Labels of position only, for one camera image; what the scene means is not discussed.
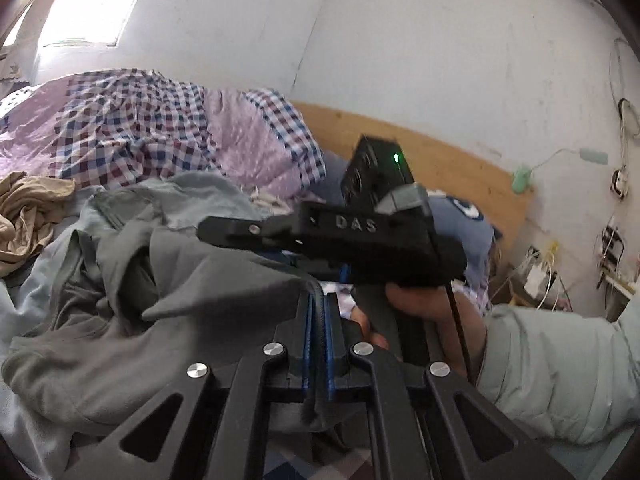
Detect white charger and cables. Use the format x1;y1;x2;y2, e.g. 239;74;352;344
514;242;574;311

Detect beige crumpled garment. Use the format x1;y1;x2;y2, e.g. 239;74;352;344
1;171;76;278

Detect dark grey garment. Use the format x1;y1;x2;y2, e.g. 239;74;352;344
1;209;318;436

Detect wooden headboard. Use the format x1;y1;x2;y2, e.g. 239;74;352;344
294;101;534;255

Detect blue-grey pillow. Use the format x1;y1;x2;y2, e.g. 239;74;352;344
309;151;496;290

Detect window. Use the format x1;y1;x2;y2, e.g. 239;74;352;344
1;0;139;58

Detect light grey-green garment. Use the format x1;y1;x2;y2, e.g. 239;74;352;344
1;171;268;479

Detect mint green clip lamp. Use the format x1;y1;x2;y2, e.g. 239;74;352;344
510;147;611;195

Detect person's right hand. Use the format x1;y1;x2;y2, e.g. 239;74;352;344
349;282;487;378

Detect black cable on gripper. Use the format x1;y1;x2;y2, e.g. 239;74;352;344
444;282;474;380

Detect plaid and lilac quilt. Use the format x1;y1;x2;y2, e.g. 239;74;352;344
1;68;326;200

